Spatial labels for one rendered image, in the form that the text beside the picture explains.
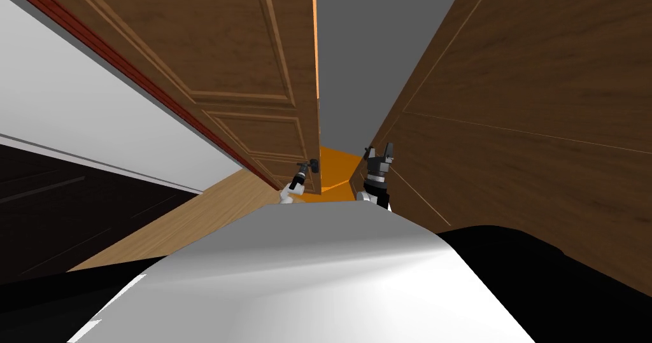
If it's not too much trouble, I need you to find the brown panelled wooden door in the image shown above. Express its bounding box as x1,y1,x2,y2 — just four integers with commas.
25,0,322,196

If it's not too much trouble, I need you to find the plain brown wooden cabinet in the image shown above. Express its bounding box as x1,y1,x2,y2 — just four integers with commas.
349,0,652,298

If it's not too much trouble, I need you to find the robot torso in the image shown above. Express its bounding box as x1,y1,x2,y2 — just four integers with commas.
66,202,537,343

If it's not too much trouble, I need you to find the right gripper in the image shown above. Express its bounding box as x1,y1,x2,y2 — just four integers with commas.
363,141,395,176

